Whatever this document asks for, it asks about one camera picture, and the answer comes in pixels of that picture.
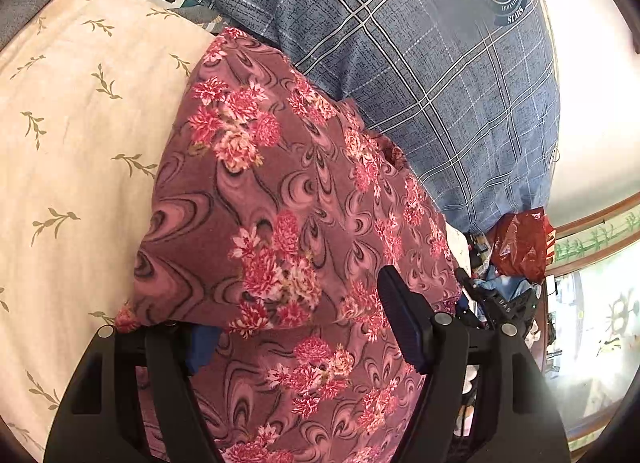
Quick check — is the maroon floral garment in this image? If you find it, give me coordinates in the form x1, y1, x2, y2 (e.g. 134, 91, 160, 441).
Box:
132, 28, 461, 462

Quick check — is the blue crumpled clothing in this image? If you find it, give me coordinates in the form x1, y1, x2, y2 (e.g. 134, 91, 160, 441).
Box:
473, 264, 541, 301

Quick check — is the red plastic bag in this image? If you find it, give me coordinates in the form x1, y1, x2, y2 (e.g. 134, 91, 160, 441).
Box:
489, 208, 555, 283

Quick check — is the blue plaid quilt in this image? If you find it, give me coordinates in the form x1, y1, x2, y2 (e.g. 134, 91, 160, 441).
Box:
199, 0, 561, 231

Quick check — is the cream leaf-print pillow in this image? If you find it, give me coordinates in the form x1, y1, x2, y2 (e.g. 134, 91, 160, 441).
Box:
0, 0, 212, 460

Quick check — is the window frame with green pattern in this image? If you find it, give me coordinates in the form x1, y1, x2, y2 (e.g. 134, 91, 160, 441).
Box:
547, 194, 639, 277

